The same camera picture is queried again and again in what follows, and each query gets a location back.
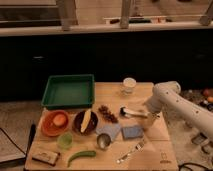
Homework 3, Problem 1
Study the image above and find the white handled dish brush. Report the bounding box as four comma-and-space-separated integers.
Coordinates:
120, 107, 157, 118

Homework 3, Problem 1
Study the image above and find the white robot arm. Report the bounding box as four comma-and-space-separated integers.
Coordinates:
140, 81, 213, 141

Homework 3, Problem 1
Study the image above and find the clear plastic cup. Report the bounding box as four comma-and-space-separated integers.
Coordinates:
123, 77, 137, 94

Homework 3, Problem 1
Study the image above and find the small metal cup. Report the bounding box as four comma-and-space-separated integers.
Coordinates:
97, 133, 111, 149

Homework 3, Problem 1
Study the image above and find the small green cup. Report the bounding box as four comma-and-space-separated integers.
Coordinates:
57, 132, 72, 149

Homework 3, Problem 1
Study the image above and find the blue sponge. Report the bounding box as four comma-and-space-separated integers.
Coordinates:
122, 125, 143, 140

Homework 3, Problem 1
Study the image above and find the silver fork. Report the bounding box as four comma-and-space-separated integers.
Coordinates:
116, 141, 146, 164

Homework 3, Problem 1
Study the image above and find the light blue cloth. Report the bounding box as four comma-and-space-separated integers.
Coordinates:
96, 124, 121, 142

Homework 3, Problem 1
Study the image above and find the brown grape bunch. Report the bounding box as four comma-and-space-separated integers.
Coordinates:
98, 105, 118, 123

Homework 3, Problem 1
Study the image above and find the dark brown bowl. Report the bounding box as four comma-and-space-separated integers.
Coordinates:
73, 111, 98, 135

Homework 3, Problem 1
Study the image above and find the yellow banana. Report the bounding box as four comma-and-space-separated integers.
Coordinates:
80, 109, 91, 133

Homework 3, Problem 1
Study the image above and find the green chili pepper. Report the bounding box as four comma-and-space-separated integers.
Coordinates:
67, 150, 96, 167

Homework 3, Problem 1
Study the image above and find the orange fruit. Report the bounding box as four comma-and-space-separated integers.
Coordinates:
53, 114, 66, 127

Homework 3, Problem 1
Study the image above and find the green plastic tray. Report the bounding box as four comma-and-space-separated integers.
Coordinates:
42, 74, 95, 110

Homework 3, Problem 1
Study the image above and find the orange bowl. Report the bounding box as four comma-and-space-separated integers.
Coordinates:
41, 110, 70, 137

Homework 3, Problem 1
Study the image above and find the brown wooden block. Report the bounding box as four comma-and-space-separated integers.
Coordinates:
32, 149, 60, 166

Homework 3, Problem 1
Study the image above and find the black cable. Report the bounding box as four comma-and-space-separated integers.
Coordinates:
178, 161, 213, 171

